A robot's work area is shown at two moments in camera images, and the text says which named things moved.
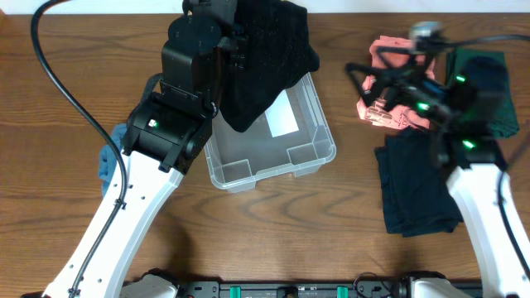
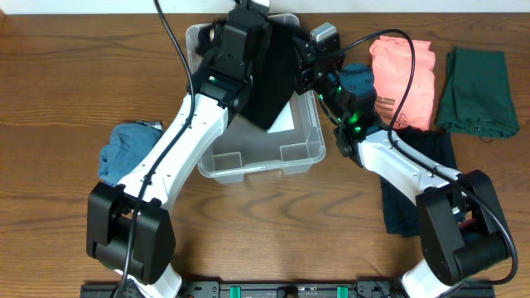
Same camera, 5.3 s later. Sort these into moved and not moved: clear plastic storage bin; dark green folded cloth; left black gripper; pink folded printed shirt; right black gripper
Moved: right black gripper; left black gripper; clear plastic storage bin
Not moved: pink folded printed shirt; dark green folded cloth
